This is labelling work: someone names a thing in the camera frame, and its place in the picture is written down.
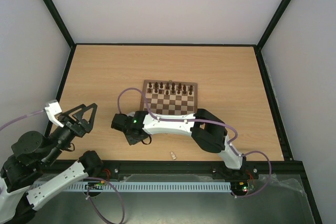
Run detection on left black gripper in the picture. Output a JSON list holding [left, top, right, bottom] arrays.
[[44, 103, 100, 165]]

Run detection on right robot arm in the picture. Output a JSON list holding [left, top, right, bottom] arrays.
[[119, 109, 247, 178]]

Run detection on black aluminium frame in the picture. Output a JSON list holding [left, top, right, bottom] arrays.
[[5, 0, 323, 224]]

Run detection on white slotted cable duct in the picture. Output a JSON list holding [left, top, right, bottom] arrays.
[[65, 182, 232, 193]]

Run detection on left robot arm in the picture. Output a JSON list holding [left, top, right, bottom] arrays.
[[1, 100, 103, 223]]

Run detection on lying light chess piece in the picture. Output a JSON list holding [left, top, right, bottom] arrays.
[[170, 152, 177, 160]]

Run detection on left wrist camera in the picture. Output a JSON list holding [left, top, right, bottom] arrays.
[[44, 100, 64, 127]]

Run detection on wooden chess board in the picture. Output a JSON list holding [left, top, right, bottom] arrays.
[[140, 80, 198, 115]]

